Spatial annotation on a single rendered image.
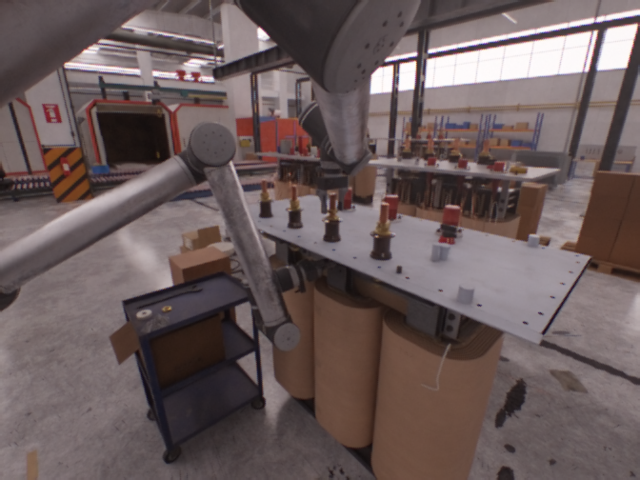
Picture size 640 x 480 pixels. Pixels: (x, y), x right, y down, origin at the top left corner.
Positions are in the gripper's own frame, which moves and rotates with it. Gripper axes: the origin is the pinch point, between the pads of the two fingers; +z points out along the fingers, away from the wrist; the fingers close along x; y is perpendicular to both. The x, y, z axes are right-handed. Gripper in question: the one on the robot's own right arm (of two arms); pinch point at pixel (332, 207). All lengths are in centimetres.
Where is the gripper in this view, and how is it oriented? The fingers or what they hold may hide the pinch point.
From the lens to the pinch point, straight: 132.2
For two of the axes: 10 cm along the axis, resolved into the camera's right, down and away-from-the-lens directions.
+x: 7.8, -2.1, 5.9
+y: 6.3, 2.6, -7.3
